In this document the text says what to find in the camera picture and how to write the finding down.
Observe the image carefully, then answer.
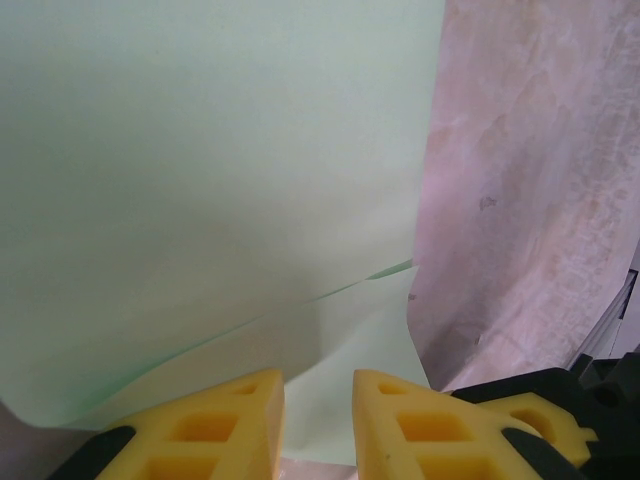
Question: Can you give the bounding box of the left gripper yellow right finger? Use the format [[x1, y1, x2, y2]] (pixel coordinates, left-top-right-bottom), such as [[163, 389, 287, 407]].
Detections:
[[352, 368, 589, 480]]

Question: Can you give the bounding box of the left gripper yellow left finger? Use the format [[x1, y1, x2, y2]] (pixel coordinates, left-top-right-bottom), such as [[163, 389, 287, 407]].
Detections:
[[49, 368, 286, 480]]

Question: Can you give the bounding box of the light green paper sheet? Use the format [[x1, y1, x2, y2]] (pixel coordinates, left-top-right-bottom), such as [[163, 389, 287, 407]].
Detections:
[[0, 0, 447, 459]]

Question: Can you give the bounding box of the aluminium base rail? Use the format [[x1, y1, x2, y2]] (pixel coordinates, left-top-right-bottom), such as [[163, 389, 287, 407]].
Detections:
[[567, 267, 640, 371]]

